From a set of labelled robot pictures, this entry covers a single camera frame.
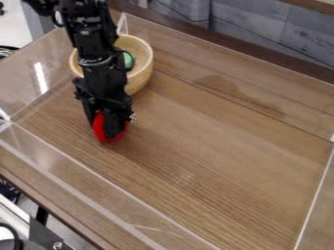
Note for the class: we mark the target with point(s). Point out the green rectangular block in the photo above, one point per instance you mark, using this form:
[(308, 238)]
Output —
[(130, 61)]

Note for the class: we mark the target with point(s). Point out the grey post top left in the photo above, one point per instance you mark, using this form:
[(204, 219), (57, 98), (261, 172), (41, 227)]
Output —
[(39, 24)]

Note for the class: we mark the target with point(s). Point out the black metal bracket with screw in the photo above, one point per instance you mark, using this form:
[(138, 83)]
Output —
[(46, 237)]

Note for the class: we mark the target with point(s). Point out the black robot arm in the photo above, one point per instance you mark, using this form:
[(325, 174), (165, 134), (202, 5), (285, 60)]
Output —
[(86, 19)]

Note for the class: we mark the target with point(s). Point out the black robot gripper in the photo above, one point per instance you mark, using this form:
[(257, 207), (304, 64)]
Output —
[(99, 95)]

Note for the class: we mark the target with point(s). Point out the wooden bowl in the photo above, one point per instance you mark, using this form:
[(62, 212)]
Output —
[(140, 62)]

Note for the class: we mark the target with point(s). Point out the red plush fruit green stem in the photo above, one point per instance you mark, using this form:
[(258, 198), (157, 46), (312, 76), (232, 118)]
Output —
[(98, 127)]

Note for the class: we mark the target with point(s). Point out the clear acrylic tray enclosure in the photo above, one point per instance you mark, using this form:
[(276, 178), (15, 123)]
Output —
[(225, 167)]

